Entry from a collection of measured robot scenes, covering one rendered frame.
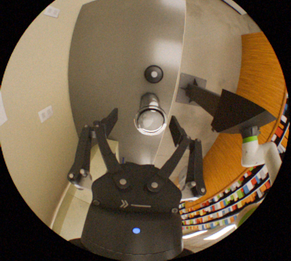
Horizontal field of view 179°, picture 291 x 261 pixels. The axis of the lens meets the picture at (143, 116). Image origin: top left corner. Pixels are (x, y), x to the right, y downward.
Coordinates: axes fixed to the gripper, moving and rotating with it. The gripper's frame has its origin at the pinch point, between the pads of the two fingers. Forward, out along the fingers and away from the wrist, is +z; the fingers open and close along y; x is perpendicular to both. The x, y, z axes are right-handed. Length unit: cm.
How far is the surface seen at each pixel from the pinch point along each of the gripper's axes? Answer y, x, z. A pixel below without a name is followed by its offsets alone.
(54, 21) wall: -58, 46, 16
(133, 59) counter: -8.7, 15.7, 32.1
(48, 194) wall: -60, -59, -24
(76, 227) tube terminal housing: -21, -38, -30
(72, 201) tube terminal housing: -27.2, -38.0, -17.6
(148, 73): -0.2, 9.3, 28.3
